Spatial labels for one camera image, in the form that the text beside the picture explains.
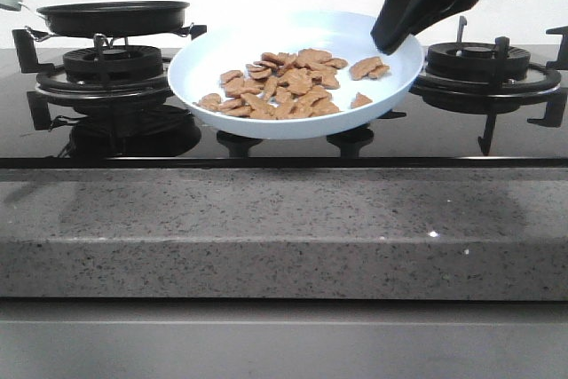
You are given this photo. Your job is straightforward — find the light blue plate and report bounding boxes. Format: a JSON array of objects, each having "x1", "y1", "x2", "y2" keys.
[{"x1": 168, "y1": 12, "x2": 423, "y2": 139}]

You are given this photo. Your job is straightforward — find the brown meat pieces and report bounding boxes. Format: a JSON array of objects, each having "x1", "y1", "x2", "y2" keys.
[{"x1": 195, "y1": 48, "x2": 391, "y2": 121}]

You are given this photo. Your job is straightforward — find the black frying pan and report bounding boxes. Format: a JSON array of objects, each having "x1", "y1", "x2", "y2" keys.
[{"x1": 0, "y1": 0, "x2": 191, "y2": 38}]

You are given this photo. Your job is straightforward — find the right black gas burner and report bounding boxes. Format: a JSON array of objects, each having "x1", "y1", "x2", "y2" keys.
[{"x1": 425, "y1": 42, "x2": 531, "y2": 82}]

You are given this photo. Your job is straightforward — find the black gas burner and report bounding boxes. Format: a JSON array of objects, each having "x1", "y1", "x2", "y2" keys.
[
  {"x1": 63, "y1": 45, "x2": 163, "y2": 83},
  {"x1": 425, "y1": 42, "x2": 531, "y2": 82}
]

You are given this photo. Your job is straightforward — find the right black pan support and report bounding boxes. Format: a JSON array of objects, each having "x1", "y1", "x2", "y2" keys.
[{"x1": 361, "y1": 28, "x2": 567, "y2": 162}]

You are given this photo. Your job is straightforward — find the black pan support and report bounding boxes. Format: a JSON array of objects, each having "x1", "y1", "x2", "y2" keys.
[
  {"x1": 361, "y1": 28, "x2": 567, "y2": 162},
  {"x1": 12, "y1": 23, "x2": 209, "y2": 132}
]

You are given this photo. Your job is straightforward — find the left black gas burner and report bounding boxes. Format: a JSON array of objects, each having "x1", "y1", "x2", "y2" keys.
[{"x1": 63, "y1": 45, "x2": 163, "y2": 83}]

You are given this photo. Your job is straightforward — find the left black pan support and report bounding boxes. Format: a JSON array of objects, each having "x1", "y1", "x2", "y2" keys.
[{"x1": 12, "y1": 23, "x2": 209, "y2": 132}]

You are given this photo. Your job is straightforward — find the black glass gas hob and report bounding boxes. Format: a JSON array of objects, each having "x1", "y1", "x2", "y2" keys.
[{"x1": 1, "y1": 49, "x2": 567, "y2": 169}]

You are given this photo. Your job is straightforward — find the grey cabinet front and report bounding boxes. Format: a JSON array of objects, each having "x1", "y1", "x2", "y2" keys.
[{"x1": 1, "y1": 300, "x2": 567, "y2": 378}]

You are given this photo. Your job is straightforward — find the wire pan support ring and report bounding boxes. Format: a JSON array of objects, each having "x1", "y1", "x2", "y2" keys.
[{"x1": 22, "y1": 22, "x2": 196, "y2": 52}]

